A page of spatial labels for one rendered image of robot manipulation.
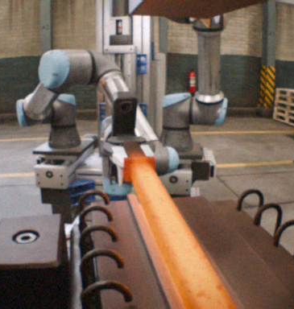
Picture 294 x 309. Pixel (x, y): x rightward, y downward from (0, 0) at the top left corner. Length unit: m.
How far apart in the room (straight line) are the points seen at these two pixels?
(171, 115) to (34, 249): 1.04
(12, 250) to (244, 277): 0.24
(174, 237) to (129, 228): 0.07
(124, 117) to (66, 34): 6.93
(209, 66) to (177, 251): 1.00
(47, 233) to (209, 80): 0.98
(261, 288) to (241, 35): 8.06
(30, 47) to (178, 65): 3.40
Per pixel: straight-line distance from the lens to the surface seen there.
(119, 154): 0.53
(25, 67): 7.63
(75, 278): 0.33
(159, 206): 0.36
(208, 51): 1.21
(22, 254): 0.36
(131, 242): 0.34
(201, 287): 0.25
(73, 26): 7.53
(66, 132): 1.42
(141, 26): 1.52
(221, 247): 0.34
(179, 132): 1.33
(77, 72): 1.00
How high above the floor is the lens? 1.16
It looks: 17 degrees down
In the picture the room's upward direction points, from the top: straight up
